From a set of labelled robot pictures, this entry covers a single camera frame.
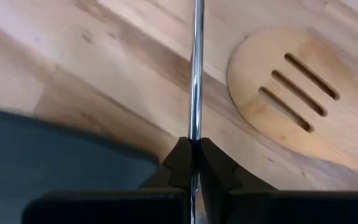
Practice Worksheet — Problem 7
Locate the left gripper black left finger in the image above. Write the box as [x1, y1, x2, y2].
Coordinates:
[140, 136, 194, 190]

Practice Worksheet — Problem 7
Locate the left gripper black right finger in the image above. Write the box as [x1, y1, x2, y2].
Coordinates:
[198, 138, 277, 224]

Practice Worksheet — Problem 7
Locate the wooden slotted spoon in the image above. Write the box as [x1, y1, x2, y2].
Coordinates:
[227, 26, 358, 188]

